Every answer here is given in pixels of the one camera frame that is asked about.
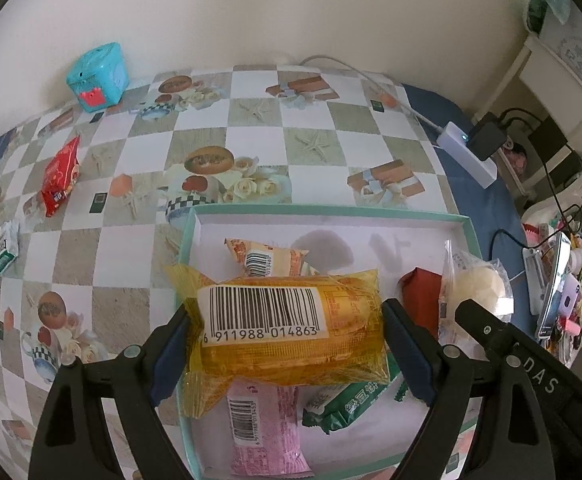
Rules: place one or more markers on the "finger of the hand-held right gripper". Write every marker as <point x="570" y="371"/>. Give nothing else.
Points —
<point x="481" y="325"/>

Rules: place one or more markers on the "peach snack packet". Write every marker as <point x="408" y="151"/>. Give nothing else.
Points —
<point x="281" y="257"/>

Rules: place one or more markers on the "pink snack packet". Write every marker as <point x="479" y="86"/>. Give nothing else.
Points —
<point x="266" y="430"/>

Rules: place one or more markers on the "red snack packet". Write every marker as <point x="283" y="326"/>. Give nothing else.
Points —
<point x="61" y="175"/>

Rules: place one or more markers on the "round bread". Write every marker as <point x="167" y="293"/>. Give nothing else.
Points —
<point x="481" y="280"/>

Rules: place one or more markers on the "white shelf unit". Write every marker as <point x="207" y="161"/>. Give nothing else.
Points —
<point x="561" y="75"/>

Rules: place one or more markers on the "black charger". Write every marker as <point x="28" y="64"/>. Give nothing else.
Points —
<point x="486" y="137"/>

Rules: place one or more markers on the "red cardboard box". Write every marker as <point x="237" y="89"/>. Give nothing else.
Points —
<point x="421" y="295"/>

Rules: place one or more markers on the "teal toy box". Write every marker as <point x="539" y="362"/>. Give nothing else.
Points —
<point x="101" y="72"/>

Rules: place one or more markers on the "teal shallow tray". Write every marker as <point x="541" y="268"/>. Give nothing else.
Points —
<point x="411" y="240"/>

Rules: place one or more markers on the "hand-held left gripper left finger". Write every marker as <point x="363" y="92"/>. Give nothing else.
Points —
<point x="168" y="355"/>

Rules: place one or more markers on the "yellow cake packet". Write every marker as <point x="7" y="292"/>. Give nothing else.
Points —
<point x="291" y="355"/>

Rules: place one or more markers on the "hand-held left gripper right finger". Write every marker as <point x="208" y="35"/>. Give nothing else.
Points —
<point x="411" y="355"/>

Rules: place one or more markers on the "green and white snack packet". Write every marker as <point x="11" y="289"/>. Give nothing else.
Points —
<point x="3" y="252"/>

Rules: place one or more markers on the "white power strip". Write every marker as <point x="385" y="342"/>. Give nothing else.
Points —
<point x="463" y="152"/>

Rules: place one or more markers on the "pile of assorted small items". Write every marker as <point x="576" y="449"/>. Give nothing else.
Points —
<point x="566" y="285"/>

